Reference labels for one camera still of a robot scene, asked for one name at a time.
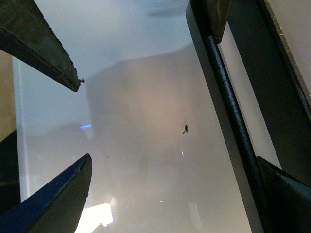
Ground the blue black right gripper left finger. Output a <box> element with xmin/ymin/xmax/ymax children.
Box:
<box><xmin>0</xmin><ymin>0</ymin><xmax>84</xmax><ymax>92</ymax></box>

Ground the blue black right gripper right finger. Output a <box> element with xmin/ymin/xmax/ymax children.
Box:
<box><xmin>0</xmin><ymin>154</ymin><xmax>92</xmax><ymax>233</ymax></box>

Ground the black drawer handle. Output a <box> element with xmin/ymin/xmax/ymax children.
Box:
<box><xmin>186</xmin><ymin>0</ymin><xmax>311</xmax><ymax>233</ymax></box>

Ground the white drawer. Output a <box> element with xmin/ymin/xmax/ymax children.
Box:
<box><xmin>220</xmin><ymin>0</ymin><xmax>311</xmax><ymax>180</ymax></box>

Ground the small black debris speck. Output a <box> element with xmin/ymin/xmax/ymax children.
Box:
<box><xmin>182</xmin><ymin>124</ymin><xmax>189</xmax><ymax>134</ymax></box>

